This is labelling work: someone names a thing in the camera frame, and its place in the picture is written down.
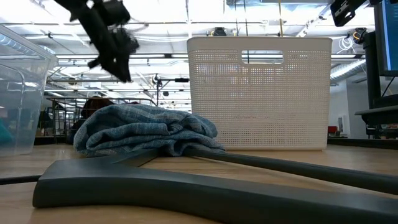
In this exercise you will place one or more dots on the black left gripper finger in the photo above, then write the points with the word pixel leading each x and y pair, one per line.
pixel 121 68
pixel 100 63

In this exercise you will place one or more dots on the teal cloth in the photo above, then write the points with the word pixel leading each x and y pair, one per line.
pixel 4 135

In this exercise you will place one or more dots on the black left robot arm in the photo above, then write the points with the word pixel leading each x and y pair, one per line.
pixel 73 6

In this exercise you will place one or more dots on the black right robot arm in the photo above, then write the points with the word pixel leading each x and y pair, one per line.
pixel 342 12

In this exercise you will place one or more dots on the person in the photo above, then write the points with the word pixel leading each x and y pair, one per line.
pixel 93 105

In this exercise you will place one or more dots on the black device on stand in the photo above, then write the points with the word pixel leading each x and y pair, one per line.
pixel 182 80

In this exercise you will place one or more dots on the blue denim garment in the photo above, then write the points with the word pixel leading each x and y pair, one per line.
pixel 140 130

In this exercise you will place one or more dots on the metal railing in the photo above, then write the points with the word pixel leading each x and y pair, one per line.
pixel 59 118

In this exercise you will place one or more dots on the clear plastic bin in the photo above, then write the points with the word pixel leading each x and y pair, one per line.
pixel 21 102

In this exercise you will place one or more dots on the small black ceiling fixture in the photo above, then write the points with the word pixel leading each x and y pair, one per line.
pixel 219 31

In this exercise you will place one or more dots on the white perforated plastic basket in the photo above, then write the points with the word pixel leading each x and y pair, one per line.
pixel 264 109

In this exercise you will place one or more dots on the small red object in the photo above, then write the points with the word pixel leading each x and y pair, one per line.
pixel 332 129

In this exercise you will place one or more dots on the black monitor pole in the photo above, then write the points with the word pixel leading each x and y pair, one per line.
pixel 372 68

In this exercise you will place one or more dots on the black desk shelf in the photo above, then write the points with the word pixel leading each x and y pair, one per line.
pixel 379 115

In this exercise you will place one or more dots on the black monitor base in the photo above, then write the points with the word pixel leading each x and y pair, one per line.
pixel 387 101

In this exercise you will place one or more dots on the computer monitor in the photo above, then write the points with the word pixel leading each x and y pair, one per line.
pixel 388 34

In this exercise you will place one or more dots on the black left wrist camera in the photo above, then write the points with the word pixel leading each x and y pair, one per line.
pixel 115 12

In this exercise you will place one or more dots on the grey plastic frame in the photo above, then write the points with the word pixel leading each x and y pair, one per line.
pixel 186 193

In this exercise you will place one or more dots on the silver ventilation duct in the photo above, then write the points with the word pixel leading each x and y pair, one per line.
pixel 348 70

